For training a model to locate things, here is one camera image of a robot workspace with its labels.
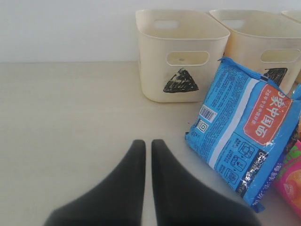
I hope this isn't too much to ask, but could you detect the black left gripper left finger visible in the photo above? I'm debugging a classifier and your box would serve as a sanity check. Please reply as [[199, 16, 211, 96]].
[[45, 140, 146, 226]]

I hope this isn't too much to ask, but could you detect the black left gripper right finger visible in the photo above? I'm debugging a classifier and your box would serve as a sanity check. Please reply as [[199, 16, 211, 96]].
[[95, 139, 152, 226]]

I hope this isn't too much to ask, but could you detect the blue instant noodle packet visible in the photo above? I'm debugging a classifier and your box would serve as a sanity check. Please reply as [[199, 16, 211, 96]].
[[185, 57, 301, 212]]

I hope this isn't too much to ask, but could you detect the pink chips can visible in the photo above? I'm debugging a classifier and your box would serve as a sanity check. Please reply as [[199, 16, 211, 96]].
[[274, 140, 301, 217]]

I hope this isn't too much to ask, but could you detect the cream bin triangle mark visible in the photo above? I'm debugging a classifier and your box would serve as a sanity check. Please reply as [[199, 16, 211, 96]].
[[135, 9, 230, 103]]

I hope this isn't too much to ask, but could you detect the cream bin square mark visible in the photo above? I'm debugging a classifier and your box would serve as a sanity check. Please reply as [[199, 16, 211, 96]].
[[209, 9, 301, 93]]

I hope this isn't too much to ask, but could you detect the cream bin circle mark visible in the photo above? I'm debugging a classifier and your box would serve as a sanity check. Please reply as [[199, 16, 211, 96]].
[[281, 9, 301, 23]]

